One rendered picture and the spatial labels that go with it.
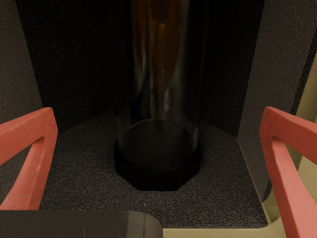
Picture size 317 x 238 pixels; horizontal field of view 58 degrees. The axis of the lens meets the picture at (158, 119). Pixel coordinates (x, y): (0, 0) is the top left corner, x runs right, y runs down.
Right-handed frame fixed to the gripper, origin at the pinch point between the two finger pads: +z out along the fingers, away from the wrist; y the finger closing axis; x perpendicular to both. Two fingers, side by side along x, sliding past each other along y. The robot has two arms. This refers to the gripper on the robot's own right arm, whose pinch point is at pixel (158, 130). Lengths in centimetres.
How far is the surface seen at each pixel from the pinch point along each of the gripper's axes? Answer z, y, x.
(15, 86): 15.3, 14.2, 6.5
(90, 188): 10.8, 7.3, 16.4
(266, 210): 7.9, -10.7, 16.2
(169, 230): 6.2, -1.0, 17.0
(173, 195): 9.8, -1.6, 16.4
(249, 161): 14.1, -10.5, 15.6
